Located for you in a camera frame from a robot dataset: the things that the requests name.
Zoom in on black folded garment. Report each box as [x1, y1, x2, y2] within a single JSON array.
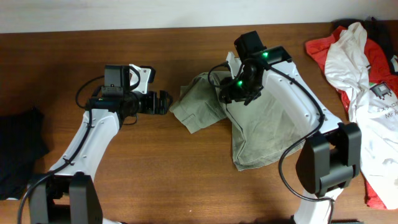
[[1, 108, 49, 200]]

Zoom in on white printed t-shirt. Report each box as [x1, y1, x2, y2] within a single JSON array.
[[323, 21, 398, 210]]

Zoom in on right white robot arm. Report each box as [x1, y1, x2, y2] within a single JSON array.
[[219, 31, 361, 223]]

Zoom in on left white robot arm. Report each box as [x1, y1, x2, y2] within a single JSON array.
[[17, 64, 172, 223]]

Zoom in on khaki green shorts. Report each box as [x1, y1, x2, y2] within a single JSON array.
[[169, 72, 303, 171]]

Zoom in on red t-shirt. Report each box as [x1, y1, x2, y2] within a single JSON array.
[[304, 25, 398, 210]]

